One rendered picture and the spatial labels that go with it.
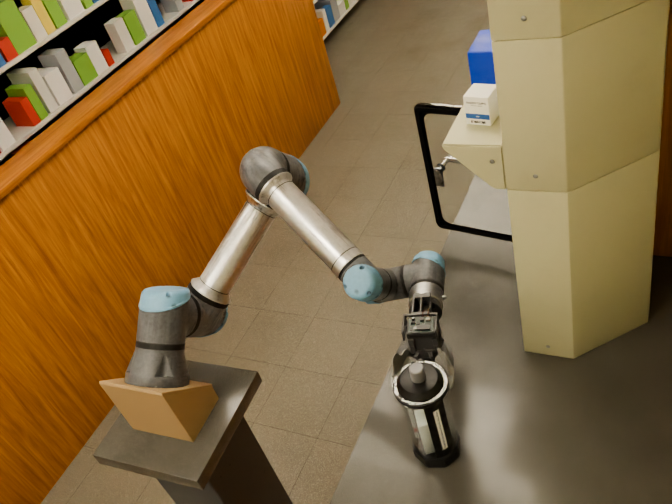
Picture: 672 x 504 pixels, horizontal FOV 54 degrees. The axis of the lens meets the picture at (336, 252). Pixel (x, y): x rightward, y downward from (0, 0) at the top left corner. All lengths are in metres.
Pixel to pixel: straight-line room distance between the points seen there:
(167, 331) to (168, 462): 0.31
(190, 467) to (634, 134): 1.18
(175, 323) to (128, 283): 1.62
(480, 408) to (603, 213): 0.50
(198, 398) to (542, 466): 0.80
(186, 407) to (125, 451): 0.21
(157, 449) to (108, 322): 1.52
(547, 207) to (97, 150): 2.17
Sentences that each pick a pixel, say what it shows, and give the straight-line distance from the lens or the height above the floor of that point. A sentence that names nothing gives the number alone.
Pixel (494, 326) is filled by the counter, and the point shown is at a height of 0.94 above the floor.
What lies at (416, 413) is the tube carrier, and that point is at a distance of 1.32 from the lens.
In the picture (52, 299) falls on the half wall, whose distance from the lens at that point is 2.96.
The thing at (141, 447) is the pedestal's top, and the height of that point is 0.94.
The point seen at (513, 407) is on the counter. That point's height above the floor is 0.94.
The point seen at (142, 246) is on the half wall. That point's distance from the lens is 3.28.
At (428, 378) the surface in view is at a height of 1.18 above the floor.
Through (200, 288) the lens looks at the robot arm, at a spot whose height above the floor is 1.16.
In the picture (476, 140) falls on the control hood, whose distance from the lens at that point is 1.28.
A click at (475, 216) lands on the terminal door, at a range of 1.83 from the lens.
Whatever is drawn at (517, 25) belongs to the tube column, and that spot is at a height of 1.73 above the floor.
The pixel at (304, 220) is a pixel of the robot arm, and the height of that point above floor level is 1.35.
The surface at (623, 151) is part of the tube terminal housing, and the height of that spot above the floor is 1.45.
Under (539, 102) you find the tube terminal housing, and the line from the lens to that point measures 1.19.
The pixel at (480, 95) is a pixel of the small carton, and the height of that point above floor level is 1.57.
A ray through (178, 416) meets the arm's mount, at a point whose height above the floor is 1.04.
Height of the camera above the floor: 2.19
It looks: 38 degrees down
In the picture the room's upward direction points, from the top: 18 degrees counter-clockwise
